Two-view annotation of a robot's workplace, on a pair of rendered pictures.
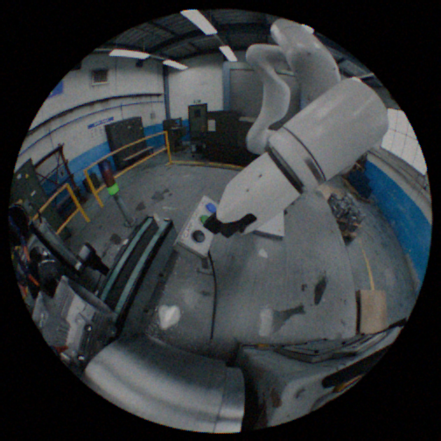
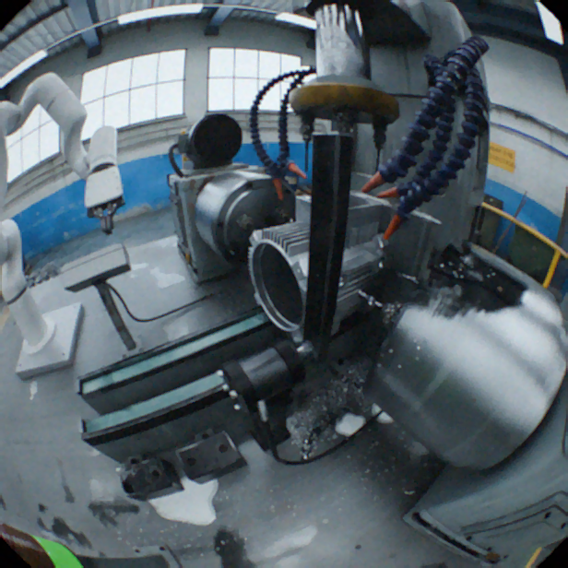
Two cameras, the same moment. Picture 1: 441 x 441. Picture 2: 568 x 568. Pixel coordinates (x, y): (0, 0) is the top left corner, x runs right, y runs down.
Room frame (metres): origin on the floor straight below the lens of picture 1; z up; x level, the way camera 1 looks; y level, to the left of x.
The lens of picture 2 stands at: (0.21, 0.59, 1.24)
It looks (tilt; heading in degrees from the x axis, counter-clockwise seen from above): 34 degrees down; 222
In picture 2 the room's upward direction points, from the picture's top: straight up
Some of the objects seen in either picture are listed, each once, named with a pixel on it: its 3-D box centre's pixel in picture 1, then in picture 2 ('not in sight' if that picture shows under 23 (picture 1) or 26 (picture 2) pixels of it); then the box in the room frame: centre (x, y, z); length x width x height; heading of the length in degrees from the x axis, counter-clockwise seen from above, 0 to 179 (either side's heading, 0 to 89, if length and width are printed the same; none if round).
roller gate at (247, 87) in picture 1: (269, 104); not in sight; (6.46, -2.20, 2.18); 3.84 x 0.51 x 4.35; 72
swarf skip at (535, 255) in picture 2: not in sight; (534, 257); (-4.16, 2.40, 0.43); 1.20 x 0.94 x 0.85; 74
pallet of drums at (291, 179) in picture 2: not in sight; (272, 181); (-3.79, -3.40, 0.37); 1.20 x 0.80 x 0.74; 157
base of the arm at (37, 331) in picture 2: not in sight; (27, 316); (0.59, -0.23, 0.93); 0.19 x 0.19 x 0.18
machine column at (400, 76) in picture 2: not in sight; (402, 140); (-0.36, 0.44, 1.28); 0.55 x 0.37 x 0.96; 167
